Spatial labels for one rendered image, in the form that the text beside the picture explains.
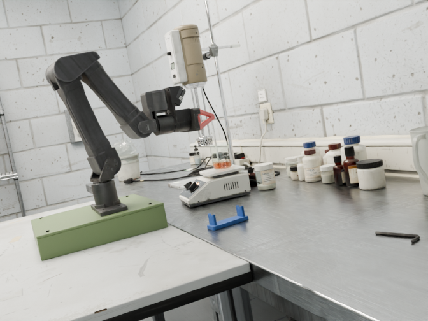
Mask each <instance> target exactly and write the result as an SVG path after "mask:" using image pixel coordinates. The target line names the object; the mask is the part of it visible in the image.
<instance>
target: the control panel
mask: <svg viewBox="0 0 428 321"><path fill-rule="evenodd" d="M194 182H197V184H198V183H199V184H198V186H199V187H198V188H197V189H196V190H195V191H194V192H192V193H191V192H190V190H186V189H185V190H184V191H183V192H181V193H180V194H181V195H182V196H184V197H186V198H189V197H191V196H192V195H193V194H194V193H195V192H196V191H197V190H199V189H200V188H201V187H202V186H203V185H204V184H205V183H206V182H204V181H202V180H198V179H196V180H194Z"/></svg>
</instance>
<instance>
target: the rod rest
mask: <svg viewBox="0 0 428 321"><path fill-rule="evenodd" d="M236 211H237V216H234V217H231V218H227V219H224V220H221V221H218V222H217V221H216V217H215V214H214V215H211V213H209V214H208V219H209V223H210V224H208V225H207V229H209V230H212V231H216V230H218V229H221V228H224V227H228V226H230V225H234V224H237V223H240V222H244V221H246V220H248V216H247V215H245V211H244V207H243V206H240V207H239V205H236Z"/></svg>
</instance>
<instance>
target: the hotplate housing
mask: <svg viewBox="0 0 428 321"><path fill-rule="evenodd" d="M197 179H198V180H202V181H204V182H206V183H205V184H204V185H203V186H202V187H201V188H200V189H199V190H197V191H196V192H195V193H194V194H193V195H192V196H191V197H189V198H186V197H184V196H182V195H180V196H179V198H180V199H181V202H182V203H184V204H186V205H187V206H189V207H196V206H199V205H202V204H208V203H213V202H216V201H221V200H224V199H230V198H233V197H238V196H245V195H247V194H250V190H251V188H250V180H249V176H248V173H246V172H243V171H235V172H232V173H226V174H223V175H217V176H211V177H209V176H200V177H199V178H197Z"/></svg>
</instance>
